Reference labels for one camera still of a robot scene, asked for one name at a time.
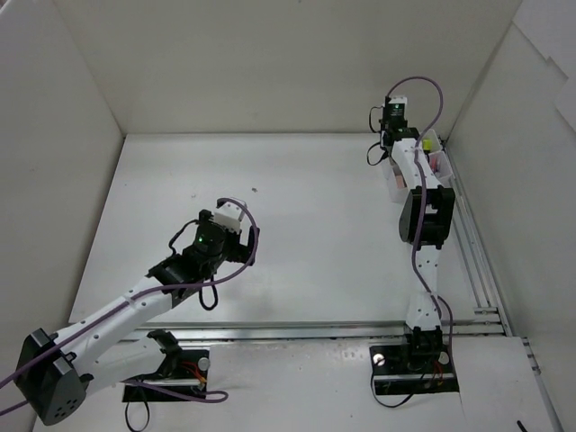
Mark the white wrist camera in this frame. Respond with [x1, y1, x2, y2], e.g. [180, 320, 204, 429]
[386, 95, 408, 106]
[212, 198, 246, 234]

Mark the yellow cap black highlighter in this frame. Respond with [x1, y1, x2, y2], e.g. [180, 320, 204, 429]
[422, 139, 433, 152]

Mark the white compartment organizer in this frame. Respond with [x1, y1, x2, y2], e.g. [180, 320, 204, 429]
[382, 130, 453, 203]

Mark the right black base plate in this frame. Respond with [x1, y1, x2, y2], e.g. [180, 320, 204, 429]
[369, 345, 460, 397]

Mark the aluminium rail right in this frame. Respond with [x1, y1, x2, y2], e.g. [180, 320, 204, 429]
[445, 148, 513, 337]

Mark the aluminium rail front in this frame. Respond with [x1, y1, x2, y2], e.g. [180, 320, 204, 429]
[120, 321, 404, 345]

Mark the aluminium rail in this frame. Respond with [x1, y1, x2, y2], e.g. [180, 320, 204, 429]
[445, 148, 513, 337]
[120, 321, 404, 345]

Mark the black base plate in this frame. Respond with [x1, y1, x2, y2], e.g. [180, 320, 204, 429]
[369, 345, 460, 397]
[121, 347, 211, 403]

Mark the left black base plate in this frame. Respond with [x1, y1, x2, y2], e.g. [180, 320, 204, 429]
[121, 347, 211, 403]

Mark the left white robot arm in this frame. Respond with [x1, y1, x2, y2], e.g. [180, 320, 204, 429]
[1, 198, 260, 426]

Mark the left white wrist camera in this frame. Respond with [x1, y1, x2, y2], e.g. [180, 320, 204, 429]
[212, 198, 246, 234]

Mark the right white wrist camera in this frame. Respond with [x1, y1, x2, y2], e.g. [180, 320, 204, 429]
[386, 95, 408, 106]

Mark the pink white eraser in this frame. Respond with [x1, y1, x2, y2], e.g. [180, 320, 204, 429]
[394, 169, 407, 190]

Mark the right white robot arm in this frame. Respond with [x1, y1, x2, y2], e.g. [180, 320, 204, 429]
[380, 96, 455, 371]

